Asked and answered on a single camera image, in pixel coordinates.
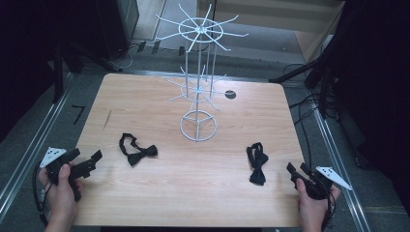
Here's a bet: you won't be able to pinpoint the metal floor rail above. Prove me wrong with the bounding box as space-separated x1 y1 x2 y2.
0 72 74 224
311 105 372 232

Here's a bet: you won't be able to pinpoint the black bow tie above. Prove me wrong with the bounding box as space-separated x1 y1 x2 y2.
246 142 270 187
118 132 159 167

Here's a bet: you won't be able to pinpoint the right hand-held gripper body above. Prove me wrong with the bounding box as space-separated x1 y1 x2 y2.
291 166 353 201

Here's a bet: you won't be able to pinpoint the right hand-held gripper cable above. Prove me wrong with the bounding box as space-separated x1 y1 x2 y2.
321 185 338 232

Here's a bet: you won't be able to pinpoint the light wooden furniture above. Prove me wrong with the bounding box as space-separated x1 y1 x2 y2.
196 0 346 65

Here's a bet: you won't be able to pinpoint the dark cabinet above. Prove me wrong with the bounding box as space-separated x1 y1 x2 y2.
96 0 140 61

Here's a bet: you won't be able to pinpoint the white wire display rack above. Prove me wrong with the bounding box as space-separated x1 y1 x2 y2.
155 3 249 143

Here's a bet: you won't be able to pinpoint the black metal stand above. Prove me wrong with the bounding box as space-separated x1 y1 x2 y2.
269 32 346 120
51 37 124 104

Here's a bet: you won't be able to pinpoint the left hand-held gripper cable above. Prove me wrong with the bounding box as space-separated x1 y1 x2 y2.
31 162 54 227

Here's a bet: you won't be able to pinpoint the white floor cable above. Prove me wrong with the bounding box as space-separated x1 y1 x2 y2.
107 43 139 71

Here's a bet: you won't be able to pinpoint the black floor cables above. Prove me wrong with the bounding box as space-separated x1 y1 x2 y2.
283 62 327 168

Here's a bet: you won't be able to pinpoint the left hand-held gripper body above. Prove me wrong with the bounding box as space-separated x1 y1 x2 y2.
40 147 98 202

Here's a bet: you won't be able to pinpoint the person's left hand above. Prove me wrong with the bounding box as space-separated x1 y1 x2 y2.
38 163 84 221

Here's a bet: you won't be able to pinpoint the person's right hand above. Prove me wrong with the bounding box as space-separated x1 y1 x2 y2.
295 178 342 221

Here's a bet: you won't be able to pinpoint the hand-held gripper cable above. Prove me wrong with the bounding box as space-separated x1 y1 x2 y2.
321 185 338 232
31 162 54 227

